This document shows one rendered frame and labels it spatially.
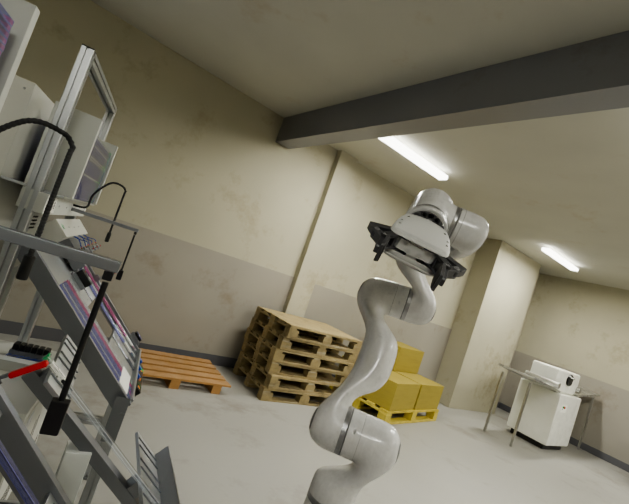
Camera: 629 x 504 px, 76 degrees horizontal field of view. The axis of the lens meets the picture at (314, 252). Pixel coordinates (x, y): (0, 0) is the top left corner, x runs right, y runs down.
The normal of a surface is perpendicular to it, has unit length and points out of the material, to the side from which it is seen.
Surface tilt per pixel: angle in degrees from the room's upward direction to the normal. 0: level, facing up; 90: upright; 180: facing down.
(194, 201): 90
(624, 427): 90
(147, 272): 90
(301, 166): 90
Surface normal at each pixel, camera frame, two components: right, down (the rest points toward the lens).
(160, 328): 0.55, 0.15
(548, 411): -0.76, -0.29
